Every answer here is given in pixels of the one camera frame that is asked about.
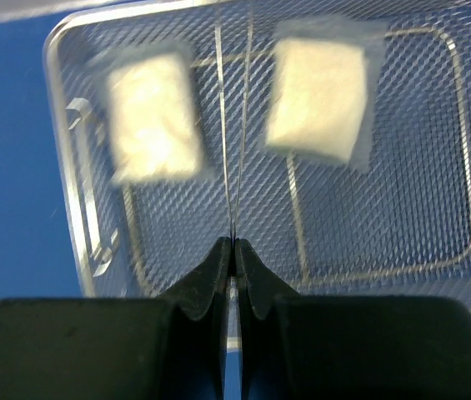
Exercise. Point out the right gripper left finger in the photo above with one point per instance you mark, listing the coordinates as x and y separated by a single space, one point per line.
167 347

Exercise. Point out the steel scalpel handle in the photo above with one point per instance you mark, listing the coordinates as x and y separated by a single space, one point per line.
231 41

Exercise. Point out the blue surgical drape cloth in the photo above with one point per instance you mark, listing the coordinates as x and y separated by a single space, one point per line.
37 259

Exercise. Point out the metal mesh instrument tray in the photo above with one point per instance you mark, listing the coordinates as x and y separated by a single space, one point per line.
404 226

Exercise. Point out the white gauze pack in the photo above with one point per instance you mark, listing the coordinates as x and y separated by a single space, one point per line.
324 87
149 100

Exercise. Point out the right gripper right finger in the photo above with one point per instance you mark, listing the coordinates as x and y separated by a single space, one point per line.
296 346

